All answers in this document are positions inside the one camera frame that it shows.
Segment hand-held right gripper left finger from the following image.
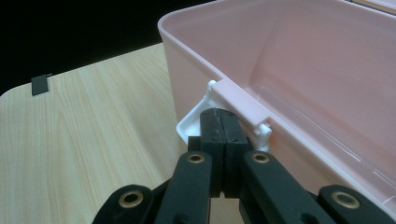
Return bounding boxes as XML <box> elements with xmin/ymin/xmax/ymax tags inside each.
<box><xmin>154</xmin><ymin>107</ymin><xmax>226</xmax><ymax>224</ymax></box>

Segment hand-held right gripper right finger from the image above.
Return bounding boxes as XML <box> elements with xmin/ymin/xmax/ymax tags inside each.
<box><xmin>219</xmin><ymin>108</ymin><xmax>335</xmax><ymax>224</ymax></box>

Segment pink storage box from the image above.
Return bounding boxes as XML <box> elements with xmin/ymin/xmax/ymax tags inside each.
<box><xmin>157</xmin><ymin>0</ymin><xmax>396</xmax><ymax>222</ymax></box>

